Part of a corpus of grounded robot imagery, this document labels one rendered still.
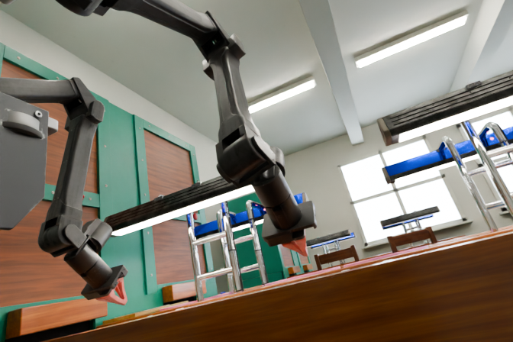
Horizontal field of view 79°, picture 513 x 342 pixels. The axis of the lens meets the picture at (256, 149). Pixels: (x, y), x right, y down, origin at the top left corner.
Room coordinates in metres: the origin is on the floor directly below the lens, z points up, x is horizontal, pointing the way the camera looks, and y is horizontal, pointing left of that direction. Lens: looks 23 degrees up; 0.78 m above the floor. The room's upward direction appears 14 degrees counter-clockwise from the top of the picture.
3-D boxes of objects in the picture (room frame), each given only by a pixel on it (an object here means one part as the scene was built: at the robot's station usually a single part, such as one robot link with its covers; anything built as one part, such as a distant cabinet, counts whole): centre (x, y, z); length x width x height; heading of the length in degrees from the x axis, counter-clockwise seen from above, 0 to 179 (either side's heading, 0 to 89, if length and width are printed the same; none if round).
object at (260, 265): (1.44, 0.14, 0.90); 0.20 x 0.19 x 0.45; 73
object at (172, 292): (1.71, 0.52, 0.83); 0.30 x 0.06 x 0.07; 163
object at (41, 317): (1.06, 0.73, 0.83); 0.30 x 0.06 x 0.07; 163
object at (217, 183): (0.98, 0.29, 1.08); 0.62 x 0.08 x 0.07; 73
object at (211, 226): (1.52, 0.12, 1.08); 0.62 x 0.08 x 0.07; 73
